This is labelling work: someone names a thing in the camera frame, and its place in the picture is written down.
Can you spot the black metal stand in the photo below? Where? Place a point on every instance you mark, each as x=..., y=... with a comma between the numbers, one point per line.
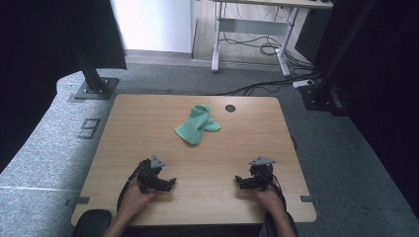
x=96, y=86
x=324, y=90

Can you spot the dark round table grommet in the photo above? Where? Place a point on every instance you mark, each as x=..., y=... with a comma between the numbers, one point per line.
x=230, y=108

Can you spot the black curtain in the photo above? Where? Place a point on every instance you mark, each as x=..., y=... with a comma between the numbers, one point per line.
x=388, y=98
x=33, y=65

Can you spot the person's right hand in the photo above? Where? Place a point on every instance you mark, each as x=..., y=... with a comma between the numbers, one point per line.
x=270, y=200

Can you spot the grey tape strip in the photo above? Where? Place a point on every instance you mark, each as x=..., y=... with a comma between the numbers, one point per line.
x=79, y=200

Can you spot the white panel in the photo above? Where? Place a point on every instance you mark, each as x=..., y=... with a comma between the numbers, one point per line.
x=151, y=24

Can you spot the white power strip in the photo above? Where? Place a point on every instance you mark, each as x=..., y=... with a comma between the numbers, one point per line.
x=303, y=83

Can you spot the white desk frame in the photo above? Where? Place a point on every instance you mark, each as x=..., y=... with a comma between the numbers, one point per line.
x=252, y=27

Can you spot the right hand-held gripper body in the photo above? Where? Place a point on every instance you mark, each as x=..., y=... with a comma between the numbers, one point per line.
x=262, y=174

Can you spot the person's left hand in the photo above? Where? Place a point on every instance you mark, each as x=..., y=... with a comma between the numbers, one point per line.
x=133, y=199

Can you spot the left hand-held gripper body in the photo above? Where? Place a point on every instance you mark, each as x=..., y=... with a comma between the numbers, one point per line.
x=148, y=174

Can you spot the green microfibre cloth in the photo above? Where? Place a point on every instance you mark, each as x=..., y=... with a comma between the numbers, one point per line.
x=194, y=128

